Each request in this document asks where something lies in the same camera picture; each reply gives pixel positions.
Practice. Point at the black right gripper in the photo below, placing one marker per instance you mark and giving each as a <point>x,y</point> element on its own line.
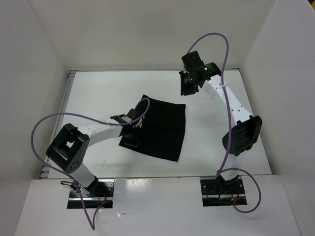
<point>184,90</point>

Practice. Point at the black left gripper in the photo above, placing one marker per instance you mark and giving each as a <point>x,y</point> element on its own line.
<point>134,142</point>

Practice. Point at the black skirt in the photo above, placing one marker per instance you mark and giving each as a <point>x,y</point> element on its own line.
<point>163,130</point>

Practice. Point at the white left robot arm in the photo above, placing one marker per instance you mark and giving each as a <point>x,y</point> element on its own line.
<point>69,147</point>

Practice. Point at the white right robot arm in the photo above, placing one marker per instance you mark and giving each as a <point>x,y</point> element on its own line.
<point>243,127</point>

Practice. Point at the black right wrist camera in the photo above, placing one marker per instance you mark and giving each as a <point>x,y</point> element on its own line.
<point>192,61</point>

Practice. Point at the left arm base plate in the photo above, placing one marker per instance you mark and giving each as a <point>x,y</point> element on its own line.
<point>100,197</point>

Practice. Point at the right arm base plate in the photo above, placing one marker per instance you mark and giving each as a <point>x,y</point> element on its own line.
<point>218,192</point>

